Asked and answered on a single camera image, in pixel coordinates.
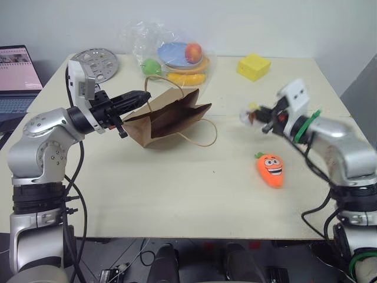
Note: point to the blue plate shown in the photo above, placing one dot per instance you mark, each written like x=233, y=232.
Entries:
x=172, y=54

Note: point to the brown paper bag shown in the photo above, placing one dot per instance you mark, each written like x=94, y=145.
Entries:
x=171, y=121

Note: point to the green apple toy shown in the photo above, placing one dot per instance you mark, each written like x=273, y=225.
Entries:
x=150, y=66

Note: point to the yellow banana toy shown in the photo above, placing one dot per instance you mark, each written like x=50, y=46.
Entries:
x=185, y=78

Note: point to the small white brown plush toy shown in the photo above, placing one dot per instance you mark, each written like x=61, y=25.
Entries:
x=245, y=116

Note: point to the yellow cheese block toy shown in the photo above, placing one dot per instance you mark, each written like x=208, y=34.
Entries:
x=253, y=67

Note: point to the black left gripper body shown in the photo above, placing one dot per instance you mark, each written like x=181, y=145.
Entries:
x=103, y=109

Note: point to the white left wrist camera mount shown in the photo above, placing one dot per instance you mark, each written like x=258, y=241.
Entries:
x=77, y=79

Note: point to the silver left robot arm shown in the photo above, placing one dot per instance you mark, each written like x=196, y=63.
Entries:
x=47, y=153

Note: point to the clear plastic bag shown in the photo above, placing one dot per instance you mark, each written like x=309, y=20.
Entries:
x=141, y=38

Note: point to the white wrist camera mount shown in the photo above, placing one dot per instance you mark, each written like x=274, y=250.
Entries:
x=77, y=79
x=297, y=94

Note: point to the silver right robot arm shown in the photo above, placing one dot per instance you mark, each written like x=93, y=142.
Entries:
x=353, y=153

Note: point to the perforated round metal disc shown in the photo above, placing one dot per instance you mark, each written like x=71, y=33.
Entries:
x=100, y=63

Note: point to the open laptop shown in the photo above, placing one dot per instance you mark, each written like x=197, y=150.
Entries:
x=14, y=76

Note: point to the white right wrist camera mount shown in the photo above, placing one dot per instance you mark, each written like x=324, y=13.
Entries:
x=297, y=94

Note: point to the green zip tie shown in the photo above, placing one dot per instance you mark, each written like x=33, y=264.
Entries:
x=306, y=123

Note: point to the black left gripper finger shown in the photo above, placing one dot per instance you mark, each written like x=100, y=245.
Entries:
x=121, y=128
x=132, y=99

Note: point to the orange plate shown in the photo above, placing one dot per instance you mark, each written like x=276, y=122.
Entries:
x=203, y=66

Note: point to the orange carrot plush toy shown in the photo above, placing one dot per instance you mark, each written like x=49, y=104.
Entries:
x=272, y=169

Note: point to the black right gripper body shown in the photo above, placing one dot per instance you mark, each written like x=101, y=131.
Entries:
x=279, y=116

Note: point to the red apple toy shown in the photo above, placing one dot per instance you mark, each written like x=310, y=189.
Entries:
x=193, y=52

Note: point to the dark rounded shape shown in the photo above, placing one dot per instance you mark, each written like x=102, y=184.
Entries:
x=165, y=262

